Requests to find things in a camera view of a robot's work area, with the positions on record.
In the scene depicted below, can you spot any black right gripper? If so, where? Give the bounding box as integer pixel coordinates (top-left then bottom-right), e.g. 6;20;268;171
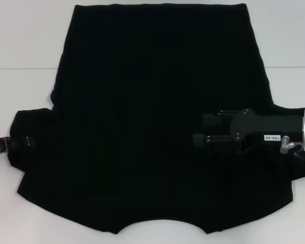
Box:
192;108;305;155

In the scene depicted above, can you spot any black t-shirt with FREE print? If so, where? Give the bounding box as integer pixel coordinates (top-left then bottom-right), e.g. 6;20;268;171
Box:
7;2;305;229

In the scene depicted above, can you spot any right gripper cable with plugs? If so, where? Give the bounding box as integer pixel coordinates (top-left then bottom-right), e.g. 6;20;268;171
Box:
280;136;305;163

